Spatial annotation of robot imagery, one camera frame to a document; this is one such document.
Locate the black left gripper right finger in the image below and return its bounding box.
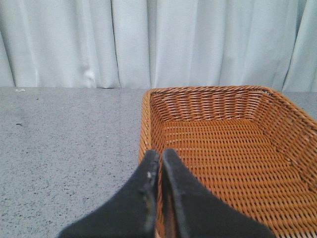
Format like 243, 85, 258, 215
162, 149, 274, 238

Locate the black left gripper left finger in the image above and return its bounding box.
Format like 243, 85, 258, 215
59, 150, 159, 238

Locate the brown wicker basket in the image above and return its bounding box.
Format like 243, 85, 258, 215
139, 86, 317, 238

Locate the white curtain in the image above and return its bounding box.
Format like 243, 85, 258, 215
0, 0, 317, 92

